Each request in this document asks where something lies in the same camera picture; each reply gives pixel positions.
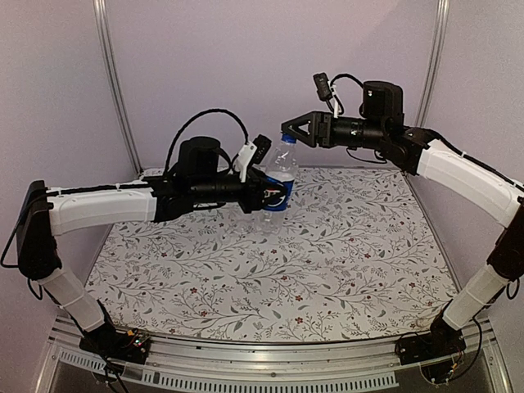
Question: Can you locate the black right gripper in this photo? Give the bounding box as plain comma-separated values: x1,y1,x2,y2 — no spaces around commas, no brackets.
282,110,386,150

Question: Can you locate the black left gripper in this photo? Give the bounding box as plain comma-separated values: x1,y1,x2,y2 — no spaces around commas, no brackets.
192,167,289,215

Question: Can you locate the blue bottle cap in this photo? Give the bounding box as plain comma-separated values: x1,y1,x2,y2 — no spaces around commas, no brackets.
280,133,296,144

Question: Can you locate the blue label plastic bottle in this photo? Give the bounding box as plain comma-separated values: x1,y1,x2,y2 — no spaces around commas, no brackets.
257,142,298,233

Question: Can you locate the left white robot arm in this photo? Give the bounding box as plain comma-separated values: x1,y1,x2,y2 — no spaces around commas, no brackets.
8,135,287,355

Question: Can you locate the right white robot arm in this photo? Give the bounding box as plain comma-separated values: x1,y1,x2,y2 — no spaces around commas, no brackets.
281,81,523,357

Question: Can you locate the floral patterned table mat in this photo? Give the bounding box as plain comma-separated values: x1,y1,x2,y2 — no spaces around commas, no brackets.
86,168,457,342

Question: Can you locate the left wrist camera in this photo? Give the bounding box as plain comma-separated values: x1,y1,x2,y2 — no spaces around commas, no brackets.
233,134,272,183

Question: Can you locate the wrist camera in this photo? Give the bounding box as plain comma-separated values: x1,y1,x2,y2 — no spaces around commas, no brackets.
313,73,345,118
233,134,272,183

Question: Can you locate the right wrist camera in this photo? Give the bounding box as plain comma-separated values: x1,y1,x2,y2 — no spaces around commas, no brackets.
313,73,345,118

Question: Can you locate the right black camera cable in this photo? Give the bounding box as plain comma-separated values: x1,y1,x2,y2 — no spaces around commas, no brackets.
330,73,366,99

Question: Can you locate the black camera cable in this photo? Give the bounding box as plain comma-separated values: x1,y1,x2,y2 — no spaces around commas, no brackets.
330,73,366,99
163,108,250,175

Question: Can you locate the left black camera cable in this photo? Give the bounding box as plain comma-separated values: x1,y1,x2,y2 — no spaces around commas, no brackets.
163,108,250,175

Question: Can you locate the right aluminium corner post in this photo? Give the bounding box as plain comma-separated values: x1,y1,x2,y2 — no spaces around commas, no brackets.
415,0,450,127

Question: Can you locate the aluminium corner post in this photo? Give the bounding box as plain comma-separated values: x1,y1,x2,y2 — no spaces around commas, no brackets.
93,0,143,174
415,0,450,127

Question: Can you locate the aluminium front rail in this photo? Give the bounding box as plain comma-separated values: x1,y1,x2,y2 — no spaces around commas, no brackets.
36,317,514,392

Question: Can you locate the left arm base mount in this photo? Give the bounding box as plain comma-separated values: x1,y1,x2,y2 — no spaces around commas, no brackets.
79,324,151,364

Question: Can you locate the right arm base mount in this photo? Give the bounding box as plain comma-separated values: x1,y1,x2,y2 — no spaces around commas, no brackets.
395,327,466,365

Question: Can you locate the left aluminium corner post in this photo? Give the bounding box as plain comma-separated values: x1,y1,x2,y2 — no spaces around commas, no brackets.
93,0,143,174

